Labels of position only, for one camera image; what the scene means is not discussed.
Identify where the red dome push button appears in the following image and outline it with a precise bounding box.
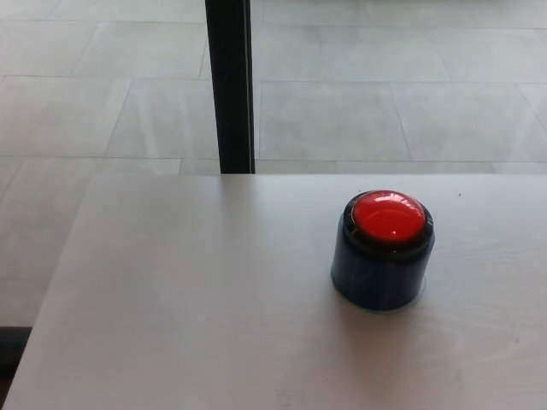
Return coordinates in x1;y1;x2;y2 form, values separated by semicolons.
329;189;436;314

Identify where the black vertical metal post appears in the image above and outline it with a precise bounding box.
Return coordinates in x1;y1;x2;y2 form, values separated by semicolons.
203;0;256;175

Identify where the black floor base bar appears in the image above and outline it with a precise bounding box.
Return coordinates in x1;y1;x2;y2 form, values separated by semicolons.
0;325;33;372

